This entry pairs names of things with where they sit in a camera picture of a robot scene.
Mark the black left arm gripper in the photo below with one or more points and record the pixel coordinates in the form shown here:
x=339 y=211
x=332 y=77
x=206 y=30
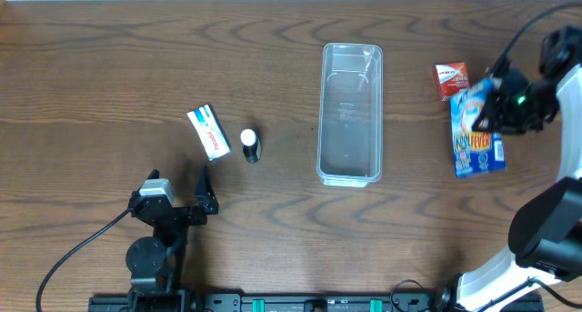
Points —
x=180 y=213

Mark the dark bottle with white cap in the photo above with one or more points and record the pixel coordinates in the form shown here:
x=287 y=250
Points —
x=251 y=145

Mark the clear plastic container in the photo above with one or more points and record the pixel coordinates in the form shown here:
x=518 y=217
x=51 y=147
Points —
x=350 y=129

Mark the blue Kool Fever box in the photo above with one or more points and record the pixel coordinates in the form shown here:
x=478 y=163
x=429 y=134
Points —
x=474 y=152

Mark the grey wrist camera, left arm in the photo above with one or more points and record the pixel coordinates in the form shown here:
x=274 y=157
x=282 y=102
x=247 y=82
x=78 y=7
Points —
x=158 y=187

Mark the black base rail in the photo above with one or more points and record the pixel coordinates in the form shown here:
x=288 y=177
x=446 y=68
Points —
x=244 y=303

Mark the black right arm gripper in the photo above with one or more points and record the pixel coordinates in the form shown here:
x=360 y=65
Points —
x=496 y=108

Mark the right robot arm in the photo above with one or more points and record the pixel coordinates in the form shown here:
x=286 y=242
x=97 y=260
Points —
x=544 y=238

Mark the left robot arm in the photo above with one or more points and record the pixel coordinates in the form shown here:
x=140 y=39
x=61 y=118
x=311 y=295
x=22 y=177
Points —
x=156 y=262

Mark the white Panadol box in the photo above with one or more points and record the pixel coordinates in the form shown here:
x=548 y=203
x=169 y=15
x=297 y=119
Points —
x=211 y=135

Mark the red medicine box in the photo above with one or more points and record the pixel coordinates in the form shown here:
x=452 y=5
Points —
x=450 y=79

